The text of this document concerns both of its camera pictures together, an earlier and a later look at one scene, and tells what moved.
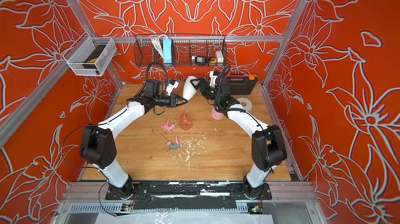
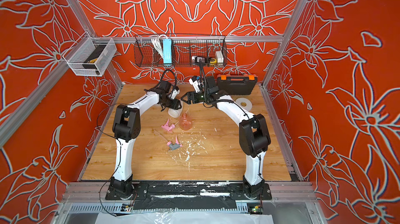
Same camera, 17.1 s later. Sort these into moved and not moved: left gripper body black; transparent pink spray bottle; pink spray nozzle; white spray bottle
Moved: white spray bottle
Not moved: transparent pink spray bottle; left gripper body black; pink spray nozzle
